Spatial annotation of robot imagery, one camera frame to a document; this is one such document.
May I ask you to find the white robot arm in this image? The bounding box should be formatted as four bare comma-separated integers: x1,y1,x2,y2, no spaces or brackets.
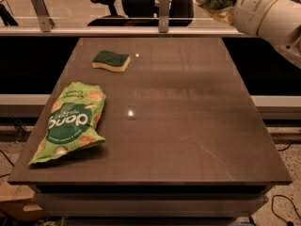
203,0,301,68

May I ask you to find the left metal bracket post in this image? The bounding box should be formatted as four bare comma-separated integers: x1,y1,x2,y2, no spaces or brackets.
30,0,55,32

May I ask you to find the black office chair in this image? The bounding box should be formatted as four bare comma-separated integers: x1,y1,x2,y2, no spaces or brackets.
87,0,194,26

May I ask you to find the cardboard box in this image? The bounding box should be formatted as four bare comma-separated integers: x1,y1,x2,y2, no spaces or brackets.
0,180,47,221

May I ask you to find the green snack bag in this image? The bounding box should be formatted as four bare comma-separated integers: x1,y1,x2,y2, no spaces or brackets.
29,82,106,165

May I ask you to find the middle metal bracket post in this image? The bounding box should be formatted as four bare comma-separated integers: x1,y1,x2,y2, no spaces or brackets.
158,0,169,33

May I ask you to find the black floor cable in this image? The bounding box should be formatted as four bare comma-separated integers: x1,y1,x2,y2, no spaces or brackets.
270,194,301,226

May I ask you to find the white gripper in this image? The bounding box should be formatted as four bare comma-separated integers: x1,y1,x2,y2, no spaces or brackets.
211,0,278,37

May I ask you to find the green and yellow sponge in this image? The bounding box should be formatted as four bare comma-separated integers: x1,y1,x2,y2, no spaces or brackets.
92,51,131,73

